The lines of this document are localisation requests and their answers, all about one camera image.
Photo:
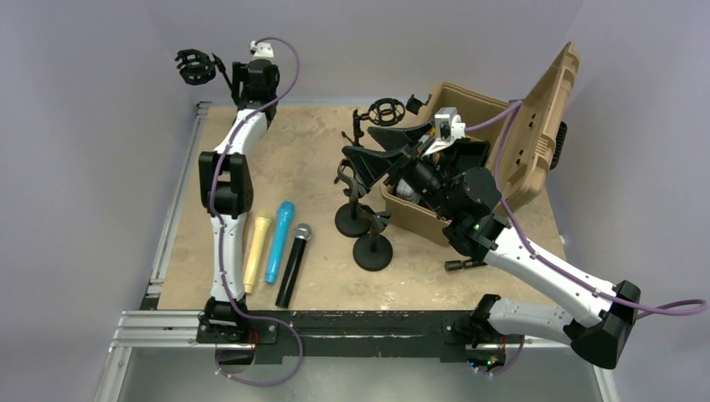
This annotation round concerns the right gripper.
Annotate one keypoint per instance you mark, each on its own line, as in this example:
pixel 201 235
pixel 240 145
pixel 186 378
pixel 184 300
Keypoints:
pixel 372 166

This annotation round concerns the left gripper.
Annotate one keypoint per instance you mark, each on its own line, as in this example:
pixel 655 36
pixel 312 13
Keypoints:
pixel 241 76

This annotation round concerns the black tripod mic stand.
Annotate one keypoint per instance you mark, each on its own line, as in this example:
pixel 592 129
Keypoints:
pixel 384 112

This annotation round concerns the black round-base stand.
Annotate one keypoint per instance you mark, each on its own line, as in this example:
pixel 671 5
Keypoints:
pixel 372 251
pixel 198 68
pixel 347 220

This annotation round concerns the blue microphone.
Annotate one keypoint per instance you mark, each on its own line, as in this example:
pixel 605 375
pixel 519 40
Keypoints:
pixel 284 217

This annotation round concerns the black grey-head microphone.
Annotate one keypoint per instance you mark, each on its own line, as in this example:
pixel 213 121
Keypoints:
pixel 302 234

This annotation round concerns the cream microphone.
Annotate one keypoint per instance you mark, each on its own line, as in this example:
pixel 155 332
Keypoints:
pixel 259 230

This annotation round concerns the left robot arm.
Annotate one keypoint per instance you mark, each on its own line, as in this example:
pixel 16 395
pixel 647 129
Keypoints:
pixel 226 191

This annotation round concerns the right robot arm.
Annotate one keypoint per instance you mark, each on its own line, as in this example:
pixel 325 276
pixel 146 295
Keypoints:
pixel 593 316

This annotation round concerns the black toolbox tray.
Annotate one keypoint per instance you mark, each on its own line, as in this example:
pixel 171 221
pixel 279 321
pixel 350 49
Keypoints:
pixel 471 155

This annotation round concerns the black t-shaped adapter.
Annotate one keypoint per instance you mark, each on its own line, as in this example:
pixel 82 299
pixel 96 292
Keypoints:
pixel 456 265

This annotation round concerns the tan toolbox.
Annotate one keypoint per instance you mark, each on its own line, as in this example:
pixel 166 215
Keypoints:
pixel 522 157

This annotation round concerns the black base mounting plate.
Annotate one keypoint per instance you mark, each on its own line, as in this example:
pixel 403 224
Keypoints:
pixel 449 336

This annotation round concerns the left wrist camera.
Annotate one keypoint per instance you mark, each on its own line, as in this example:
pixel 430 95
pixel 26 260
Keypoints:
pixel 261 50

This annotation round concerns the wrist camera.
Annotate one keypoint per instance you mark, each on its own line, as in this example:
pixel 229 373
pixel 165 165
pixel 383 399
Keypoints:
pixel 449 128
pixel 261 50

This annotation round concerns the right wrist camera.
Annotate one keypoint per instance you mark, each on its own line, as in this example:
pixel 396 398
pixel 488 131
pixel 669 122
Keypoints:
pixel 449 128

